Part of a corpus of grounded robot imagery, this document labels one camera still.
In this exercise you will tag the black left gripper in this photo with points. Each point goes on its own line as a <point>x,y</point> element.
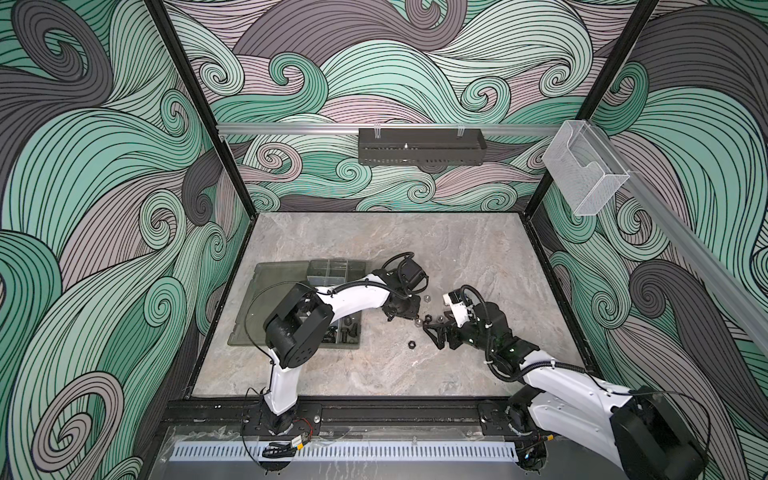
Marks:
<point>413,313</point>

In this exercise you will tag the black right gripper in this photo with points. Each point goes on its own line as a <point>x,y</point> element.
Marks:
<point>451,328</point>

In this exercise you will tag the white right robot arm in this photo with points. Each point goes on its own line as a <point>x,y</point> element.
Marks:
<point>637,429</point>

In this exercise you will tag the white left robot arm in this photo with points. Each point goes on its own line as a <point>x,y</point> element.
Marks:
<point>295,328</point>

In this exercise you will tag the green plastic organizer box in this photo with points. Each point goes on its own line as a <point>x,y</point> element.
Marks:
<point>270,283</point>

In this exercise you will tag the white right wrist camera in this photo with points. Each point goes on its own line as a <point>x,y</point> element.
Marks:
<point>461,304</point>

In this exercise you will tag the black corner frame post right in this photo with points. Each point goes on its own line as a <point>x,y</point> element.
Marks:
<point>617,57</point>

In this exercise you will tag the black corner frame post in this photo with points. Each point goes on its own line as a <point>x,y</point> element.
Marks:
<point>617,57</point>
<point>173,45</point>

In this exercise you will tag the white slotted cable duct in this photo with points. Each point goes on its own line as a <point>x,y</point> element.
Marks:
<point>456,451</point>

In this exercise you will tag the aluminium wall rail back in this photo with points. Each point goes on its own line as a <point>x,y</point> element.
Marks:
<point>304,128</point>

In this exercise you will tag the aluminium wall rail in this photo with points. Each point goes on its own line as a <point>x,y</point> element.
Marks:
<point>304,128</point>
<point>654,182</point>

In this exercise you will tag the clear plastic wall bin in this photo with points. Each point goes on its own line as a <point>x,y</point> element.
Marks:
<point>585,167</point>

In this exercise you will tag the aluminium wall rail right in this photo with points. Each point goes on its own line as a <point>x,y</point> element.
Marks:
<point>654,182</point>

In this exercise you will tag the black corner frame post left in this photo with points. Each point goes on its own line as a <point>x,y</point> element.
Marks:
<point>173,45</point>

